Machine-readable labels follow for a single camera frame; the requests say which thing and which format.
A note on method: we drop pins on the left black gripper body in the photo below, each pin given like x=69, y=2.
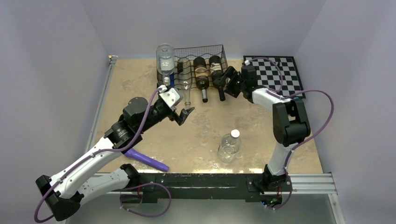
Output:
x=160, y=114

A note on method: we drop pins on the aluminium frame rail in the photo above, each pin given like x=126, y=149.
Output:
x=312, y=184

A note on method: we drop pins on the clear bottle white cap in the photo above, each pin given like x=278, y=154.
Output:
x=229, y=146
x=165, y=59

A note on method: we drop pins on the black white chessboard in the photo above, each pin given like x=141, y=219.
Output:
x=287, y=79

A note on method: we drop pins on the purple flashlight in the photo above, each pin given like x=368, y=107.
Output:
x=131, y=153

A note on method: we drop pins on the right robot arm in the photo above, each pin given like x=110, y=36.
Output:
x=290, y=121

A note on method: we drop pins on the olive green wine bottle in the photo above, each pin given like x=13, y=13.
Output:
x=201, y=76

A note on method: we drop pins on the black wire wine rack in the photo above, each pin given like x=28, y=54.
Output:
x=191, y=53

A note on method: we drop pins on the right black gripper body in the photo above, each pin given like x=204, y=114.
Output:
x=236, y=84

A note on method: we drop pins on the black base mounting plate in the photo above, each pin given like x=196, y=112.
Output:
x=154, y=186

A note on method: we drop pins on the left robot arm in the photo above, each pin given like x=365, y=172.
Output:
x=65, y=192

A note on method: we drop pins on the blue square glass bottle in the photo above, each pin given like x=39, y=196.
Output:
x=171, y=84

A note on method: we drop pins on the dark green wine bottle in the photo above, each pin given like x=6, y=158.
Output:
x=215, y=64

